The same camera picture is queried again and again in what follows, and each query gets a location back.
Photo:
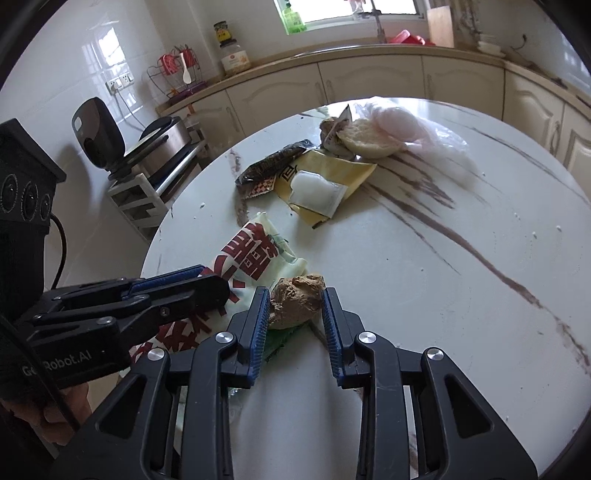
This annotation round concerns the brown food lump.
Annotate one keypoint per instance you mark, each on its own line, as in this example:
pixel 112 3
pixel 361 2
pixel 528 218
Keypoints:
pixel 295 297

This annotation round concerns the clear white sachet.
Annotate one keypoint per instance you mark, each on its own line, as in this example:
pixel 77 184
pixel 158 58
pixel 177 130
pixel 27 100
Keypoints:
pixel 314 191

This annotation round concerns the brown food scrap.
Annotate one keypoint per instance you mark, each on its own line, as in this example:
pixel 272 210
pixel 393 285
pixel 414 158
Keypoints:
pixel 330 131

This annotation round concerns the red checkered small sachet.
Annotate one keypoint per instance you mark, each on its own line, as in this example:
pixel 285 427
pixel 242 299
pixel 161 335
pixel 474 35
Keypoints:
pixel 261 187

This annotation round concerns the glass jar with cream label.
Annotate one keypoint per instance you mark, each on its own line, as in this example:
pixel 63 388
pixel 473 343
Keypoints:
pixel 235 60

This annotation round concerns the red plastic basin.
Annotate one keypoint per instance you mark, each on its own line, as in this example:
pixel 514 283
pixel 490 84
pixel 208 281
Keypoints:
pixel 408 39

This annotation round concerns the round white marble table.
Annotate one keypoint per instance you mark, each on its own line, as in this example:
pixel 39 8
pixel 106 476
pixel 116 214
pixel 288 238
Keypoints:
pixel 415 277

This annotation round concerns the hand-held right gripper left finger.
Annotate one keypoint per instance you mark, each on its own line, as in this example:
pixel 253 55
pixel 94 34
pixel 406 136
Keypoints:
pixel 261 323

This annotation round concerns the dark green wrapper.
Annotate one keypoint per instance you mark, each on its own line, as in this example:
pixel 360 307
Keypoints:
pixel 284 337

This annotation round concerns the green dish soap bottle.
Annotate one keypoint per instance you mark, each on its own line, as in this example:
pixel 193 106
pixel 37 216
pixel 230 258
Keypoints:
pixel 294 18

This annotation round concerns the black snack wrapper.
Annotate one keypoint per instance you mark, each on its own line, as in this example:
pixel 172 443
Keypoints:
pixel 272 164

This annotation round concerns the round bread bun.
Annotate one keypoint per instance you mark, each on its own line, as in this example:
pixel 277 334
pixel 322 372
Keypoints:
pixel 369 138

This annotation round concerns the yellow packet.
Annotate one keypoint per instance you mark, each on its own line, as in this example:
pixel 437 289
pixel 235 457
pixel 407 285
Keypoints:
pixel 341 168

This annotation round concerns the person's left hand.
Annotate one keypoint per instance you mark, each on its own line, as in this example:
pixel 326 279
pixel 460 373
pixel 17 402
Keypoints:
pixel 69 401

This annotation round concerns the white red printed packet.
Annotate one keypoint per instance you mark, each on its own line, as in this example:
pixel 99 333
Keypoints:
pixel 249 249

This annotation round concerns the white rolling storage cart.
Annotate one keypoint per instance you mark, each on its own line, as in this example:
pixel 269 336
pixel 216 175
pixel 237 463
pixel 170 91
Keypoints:
pixel 134 194

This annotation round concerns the kitchen window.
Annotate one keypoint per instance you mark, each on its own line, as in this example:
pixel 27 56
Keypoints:
pixel 346 9

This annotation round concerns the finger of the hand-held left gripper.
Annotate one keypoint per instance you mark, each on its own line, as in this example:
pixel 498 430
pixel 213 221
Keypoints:
pixel 194 295
pixel 161 281

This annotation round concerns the wooden cutting board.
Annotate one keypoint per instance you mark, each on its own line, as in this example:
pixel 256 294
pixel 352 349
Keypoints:
pixel 441 27

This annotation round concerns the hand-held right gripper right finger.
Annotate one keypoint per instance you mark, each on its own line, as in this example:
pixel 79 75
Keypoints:
pixel 330 323

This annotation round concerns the white wall socket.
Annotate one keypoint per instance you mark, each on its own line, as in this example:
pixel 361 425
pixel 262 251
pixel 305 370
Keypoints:
pixel 119 84

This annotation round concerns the cream base cabinets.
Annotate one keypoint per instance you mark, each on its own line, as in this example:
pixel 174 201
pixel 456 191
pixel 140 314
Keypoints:
pixel 369 76

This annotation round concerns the red utensil rack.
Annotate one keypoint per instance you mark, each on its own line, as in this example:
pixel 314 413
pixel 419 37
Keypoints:
pixel 173 69

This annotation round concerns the clear plastic bag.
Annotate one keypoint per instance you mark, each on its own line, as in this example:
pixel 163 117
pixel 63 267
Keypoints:
pixel 415 124

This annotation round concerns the black electric cooker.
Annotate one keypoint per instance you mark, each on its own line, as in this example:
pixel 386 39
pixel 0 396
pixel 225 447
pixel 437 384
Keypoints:
pixel 99 134

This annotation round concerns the yellow label bottle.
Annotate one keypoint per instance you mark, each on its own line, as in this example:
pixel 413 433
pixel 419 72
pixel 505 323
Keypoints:
pixel 223 32

